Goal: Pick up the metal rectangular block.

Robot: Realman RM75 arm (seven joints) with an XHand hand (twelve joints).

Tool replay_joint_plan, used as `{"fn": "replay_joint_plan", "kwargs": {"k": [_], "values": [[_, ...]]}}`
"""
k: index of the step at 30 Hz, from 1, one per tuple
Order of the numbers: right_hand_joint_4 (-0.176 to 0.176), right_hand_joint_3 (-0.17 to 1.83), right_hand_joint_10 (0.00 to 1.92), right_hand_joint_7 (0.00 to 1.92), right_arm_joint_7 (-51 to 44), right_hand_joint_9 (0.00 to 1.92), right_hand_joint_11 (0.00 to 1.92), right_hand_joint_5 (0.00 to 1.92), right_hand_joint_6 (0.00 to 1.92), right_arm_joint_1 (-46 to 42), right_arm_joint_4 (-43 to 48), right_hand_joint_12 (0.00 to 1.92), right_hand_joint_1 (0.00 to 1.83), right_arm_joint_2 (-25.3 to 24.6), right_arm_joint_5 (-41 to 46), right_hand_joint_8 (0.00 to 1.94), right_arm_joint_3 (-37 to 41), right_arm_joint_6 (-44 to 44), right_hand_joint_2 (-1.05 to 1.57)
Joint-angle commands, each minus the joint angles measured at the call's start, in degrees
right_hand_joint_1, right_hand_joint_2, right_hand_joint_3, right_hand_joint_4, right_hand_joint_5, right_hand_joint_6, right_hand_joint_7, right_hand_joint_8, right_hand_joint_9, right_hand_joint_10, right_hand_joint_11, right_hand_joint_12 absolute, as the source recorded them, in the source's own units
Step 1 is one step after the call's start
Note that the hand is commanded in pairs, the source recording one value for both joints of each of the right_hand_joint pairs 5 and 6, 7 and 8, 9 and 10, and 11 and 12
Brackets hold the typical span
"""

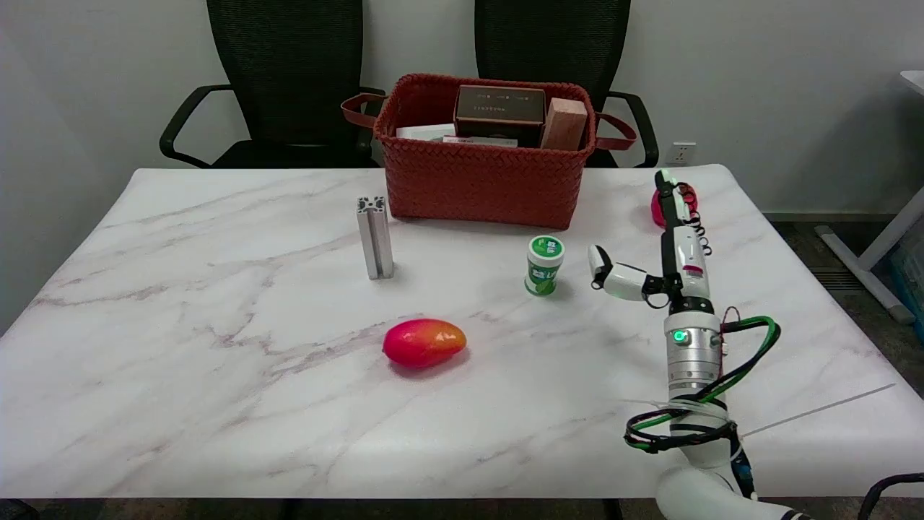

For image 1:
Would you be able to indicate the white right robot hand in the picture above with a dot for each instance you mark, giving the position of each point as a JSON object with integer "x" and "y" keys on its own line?
{"x": 684, "y": 260}

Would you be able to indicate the silver aluminium extrusion block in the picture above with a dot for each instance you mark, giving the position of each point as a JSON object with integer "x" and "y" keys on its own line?
{"x": 375, "y": 238}

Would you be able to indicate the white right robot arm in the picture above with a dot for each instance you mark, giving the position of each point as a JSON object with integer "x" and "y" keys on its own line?
{"x": 694, "y": 361}

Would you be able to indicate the light wooden block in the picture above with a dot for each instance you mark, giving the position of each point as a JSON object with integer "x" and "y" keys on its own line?
{"x": 564, "y": 124}

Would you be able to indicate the red apple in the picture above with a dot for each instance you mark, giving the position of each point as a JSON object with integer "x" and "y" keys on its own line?
{"x": 656, "y": 208}

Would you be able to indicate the green white gum bottle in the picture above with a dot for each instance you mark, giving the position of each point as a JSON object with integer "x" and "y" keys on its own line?
{"x": 543, "y": 266}

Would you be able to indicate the thin white zip tie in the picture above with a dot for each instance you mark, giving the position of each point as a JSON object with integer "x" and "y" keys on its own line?
{"x": 816, "y": 412}

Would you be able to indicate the red woven basket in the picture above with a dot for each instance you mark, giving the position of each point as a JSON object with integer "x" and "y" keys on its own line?
{"x": 480, "y": 180}

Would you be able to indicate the blue storage bin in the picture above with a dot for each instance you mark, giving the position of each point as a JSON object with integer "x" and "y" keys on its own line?
{"x": 911, "y": 274}

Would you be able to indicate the flat white pink box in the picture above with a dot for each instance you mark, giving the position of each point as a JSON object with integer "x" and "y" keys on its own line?
{"x": 480, "y": 141}

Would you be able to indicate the dark brown box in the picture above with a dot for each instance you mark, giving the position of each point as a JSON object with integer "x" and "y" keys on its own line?
{"x": 498, "y": 108}

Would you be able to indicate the black mesh office chair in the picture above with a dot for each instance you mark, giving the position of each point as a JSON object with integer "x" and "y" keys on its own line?
{"x": 289, "y": 79}
{"x": 552, "y": 43}

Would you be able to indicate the red orange mango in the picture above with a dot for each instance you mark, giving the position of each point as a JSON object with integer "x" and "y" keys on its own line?
{"x": 424, "y": 343}

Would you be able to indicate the white wall socket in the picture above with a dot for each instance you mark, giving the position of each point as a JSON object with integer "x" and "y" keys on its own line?
{"x": 682, "y": 153}

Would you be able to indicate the white desk frame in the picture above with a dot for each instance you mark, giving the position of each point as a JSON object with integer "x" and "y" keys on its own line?
{"x": 863, "y": 282}

